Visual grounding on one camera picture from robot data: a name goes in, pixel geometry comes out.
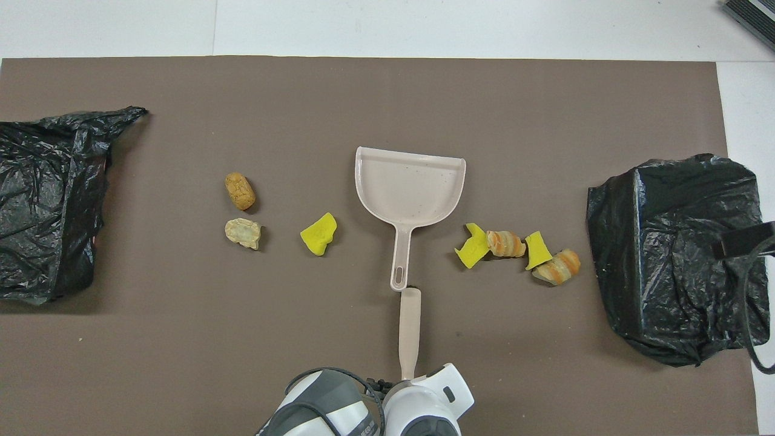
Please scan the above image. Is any beige brush handle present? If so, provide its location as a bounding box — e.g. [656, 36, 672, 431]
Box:
[398, 286, 422, 381]

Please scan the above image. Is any yellow sponge piece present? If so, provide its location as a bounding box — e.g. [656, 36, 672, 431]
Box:
[524, 231, 553, 271]
[300, 212, 338, 257]
[455, 223, 491, 269]

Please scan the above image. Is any striped croissant toy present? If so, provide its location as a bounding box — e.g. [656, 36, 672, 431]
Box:
[486, 230, 527, 259]
[532, 249, 581, 286]

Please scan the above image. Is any beige plastic dustpan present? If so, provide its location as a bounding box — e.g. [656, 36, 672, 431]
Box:
[355, 146, 467, 292]

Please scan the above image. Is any pale cream bread piece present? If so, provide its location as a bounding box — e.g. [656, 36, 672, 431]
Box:
[225, 218, 263, 251]

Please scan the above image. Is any brown oval bread roll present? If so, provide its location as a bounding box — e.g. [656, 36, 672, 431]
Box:
[225, 173, 256, 211]

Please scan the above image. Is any black trash bag bin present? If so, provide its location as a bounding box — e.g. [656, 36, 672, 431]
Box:
[0, 107, 148, 305]
[586, 153, 771, 368]

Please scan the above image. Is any brown table mat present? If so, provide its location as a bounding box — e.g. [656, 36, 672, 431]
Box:
[0, 56, 760, 436]

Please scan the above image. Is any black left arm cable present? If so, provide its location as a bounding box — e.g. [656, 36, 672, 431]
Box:
[283, 366, 388, 436]

